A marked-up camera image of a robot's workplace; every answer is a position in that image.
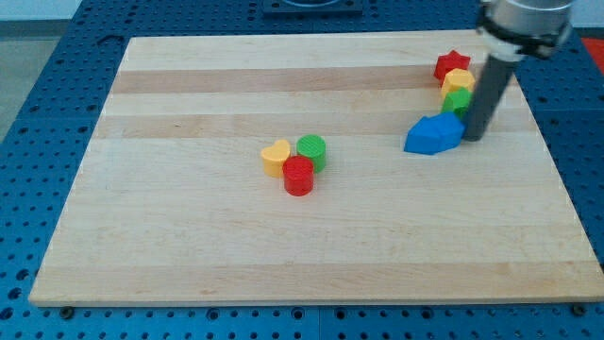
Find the blue pentagon block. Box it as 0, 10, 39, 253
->
403, 116, 445, 155

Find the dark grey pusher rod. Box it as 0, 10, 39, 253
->
462, 56, 518, 142

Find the yellow hexagon block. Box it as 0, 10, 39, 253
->
441, 68, 476, 98

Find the red star block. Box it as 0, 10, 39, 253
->
433, 50, 471, 85

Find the green block by rod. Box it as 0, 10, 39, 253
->
441, 87, 472, 119

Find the light wooden board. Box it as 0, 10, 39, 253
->
29, 30, 603, 307

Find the red cylinder block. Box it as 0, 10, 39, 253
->
282, 156, 314, 196

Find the yellow heart block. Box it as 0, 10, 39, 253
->
260, 139, 292, 178

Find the green cylinder block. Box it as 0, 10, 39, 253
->
296, 134, 327, 173

